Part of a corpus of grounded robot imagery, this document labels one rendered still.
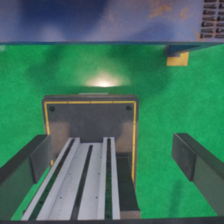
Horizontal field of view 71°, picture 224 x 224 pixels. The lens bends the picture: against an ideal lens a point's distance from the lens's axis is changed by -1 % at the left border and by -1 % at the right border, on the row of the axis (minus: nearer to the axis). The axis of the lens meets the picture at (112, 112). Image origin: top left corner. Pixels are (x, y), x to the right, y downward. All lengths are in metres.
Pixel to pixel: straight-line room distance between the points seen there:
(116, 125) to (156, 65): 0.65
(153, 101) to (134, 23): 0.85
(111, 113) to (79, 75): 0.50
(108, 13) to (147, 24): 0.18
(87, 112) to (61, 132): 0.25
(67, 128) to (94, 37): 0.69
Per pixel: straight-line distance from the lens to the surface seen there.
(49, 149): 0.17
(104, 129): 1.20
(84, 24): 0.84
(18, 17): 0.93
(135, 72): 1.46
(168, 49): 1.53
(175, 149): 0.17
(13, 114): 1.74
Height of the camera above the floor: 1.44
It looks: 75 degrees down
